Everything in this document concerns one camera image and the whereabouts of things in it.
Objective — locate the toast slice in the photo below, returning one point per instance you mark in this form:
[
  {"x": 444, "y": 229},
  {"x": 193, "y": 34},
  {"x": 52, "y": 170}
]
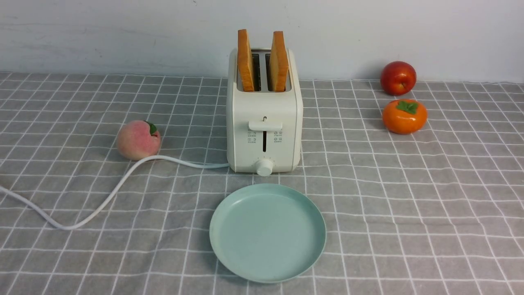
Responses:
[
  {"x": 245, "y": 61},
  {"x": 278, "y": 63}
]

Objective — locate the light green round plate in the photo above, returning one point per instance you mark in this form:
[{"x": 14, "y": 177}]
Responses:
[{"x": 267, "y": 233}]

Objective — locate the red apple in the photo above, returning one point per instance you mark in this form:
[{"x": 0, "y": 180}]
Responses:
[{"x": 398, "y": 78}]

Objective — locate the grey checked tablecloth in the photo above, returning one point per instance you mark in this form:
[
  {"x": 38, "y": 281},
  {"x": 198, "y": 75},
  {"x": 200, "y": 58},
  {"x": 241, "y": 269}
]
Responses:
[{"x": 433, "y": 213}]

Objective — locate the white two-slot toaster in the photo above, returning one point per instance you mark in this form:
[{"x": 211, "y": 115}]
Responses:
[{"x": 263, "y": 128}]

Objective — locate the orange persimmon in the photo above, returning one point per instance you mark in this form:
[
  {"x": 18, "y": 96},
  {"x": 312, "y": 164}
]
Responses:
[{"x": 404, "y": 116}]

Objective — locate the pink peach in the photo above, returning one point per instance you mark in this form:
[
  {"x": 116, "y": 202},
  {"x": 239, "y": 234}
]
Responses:
[{"x": 138, "y": 139}]

